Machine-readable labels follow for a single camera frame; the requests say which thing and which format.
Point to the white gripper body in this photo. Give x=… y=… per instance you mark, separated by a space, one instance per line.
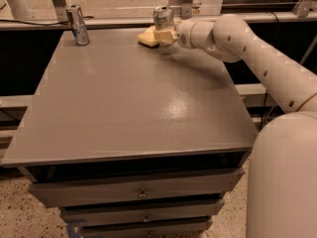
x=182 y=35

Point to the silver 7up soda can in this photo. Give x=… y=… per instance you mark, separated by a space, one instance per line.
x=163 y=17

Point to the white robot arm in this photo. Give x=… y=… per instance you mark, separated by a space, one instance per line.
x=282 y=180

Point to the yellow sponge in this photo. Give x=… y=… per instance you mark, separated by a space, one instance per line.
x=147 y=38

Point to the tall slim silver can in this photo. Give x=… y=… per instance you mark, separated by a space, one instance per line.
x=77 y=24

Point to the grey drawer cabinet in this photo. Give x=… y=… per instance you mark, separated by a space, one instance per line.
x=115 y=108

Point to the white pipe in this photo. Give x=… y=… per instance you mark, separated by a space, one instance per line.
x=20 y=9

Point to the top grey drawer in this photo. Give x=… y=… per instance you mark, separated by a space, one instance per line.
x=108 y=190

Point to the grey drawer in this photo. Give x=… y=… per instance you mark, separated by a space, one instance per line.
x=144 y=212
x=146 y=230
x=108 y=190

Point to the bottom grey drawer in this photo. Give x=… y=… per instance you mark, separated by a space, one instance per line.
x=146 y=230

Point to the middle grey drawer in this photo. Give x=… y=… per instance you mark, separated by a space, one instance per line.
x=144 y=212

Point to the horizontal metal rail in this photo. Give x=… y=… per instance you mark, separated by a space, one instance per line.
x=142 y=22

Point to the metal bracket post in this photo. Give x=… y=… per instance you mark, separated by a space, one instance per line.
x=186 y=9

